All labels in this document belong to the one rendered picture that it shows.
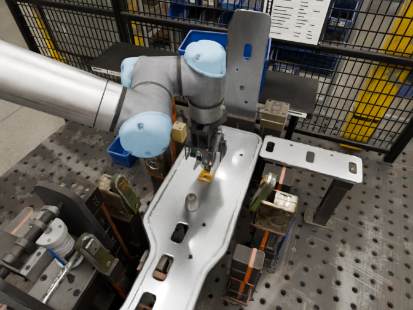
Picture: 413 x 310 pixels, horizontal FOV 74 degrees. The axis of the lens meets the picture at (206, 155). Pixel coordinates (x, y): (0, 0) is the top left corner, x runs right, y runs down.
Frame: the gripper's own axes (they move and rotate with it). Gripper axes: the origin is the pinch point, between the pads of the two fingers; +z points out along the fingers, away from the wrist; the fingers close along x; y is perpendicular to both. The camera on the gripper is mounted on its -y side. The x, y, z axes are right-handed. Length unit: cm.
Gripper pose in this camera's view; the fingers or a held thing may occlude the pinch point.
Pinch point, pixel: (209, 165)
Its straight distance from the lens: 76.8
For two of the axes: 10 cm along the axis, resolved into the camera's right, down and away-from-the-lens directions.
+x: 9.4, 2.6, -2.3
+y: -3.5, 7.0, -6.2
